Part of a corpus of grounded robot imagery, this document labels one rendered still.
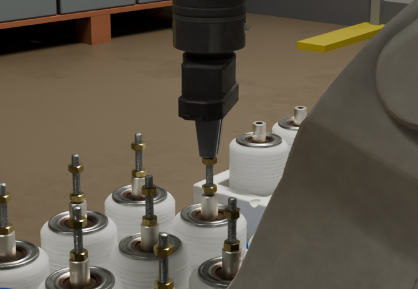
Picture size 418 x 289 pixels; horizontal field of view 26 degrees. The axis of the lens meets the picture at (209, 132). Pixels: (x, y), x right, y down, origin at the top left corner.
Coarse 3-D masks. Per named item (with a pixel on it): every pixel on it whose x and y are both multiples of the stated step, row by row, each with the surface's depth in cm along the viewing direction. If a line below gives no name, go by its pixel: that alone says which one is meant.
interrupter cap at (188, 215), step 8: (184, 208) 118; (192, 208) 118; (200, 208) 118; (224, 208) 118; (184, 216) 115; (192, 216) 116; (200, 216) 116; (192, 224) 113; (200, 224) 113; (208, 224) 113; (216, 224) 113; (224, 224) 113
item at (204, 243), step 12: (240, 216) 116; (180, 228) 114; (192, 228) 113; (204, 228) 113; (216, 228) 113; (240, 228) 114; (192, 240) 113; (204, 240) 112; (216, 240) 112; (240, 240) 114; (192, 252) 113; (204, 252) 113; (216, 252) 113; (192, 264) 114
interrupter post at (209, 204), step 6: (204, 198) 115; (210, 198) 114; (216, 198) 115; (204, 204) 115; (210, 204) 115; (216, 204) 115; (204, 210) 115; (210, 210) 115; (216, 210) 116; (204, 216) 115; (210, 216) 115; (216, 216) 116
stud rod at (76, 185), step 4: (72, 156) 111; (76, 156) 111; (72, 160) 111; (76, 160) 111; (72, 164) 111; (76, 164) 111; (72, 176) 112; (76, 176) 112; (76, 180) 112; (76, 184) 112; (80, 184) 113; (76, 188) 112; (80, 188) 113; (76, 192) 112; (80, 192) 113
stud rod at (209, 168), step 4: (208, 168) 114; (212, 168) 114; (208, 172) 114; (212, 172) 114; (208, 176) 114; (212, 176) 115; (208, 180) 114; (212, 180) 115; (208, 184) 115; (212, 184) 115
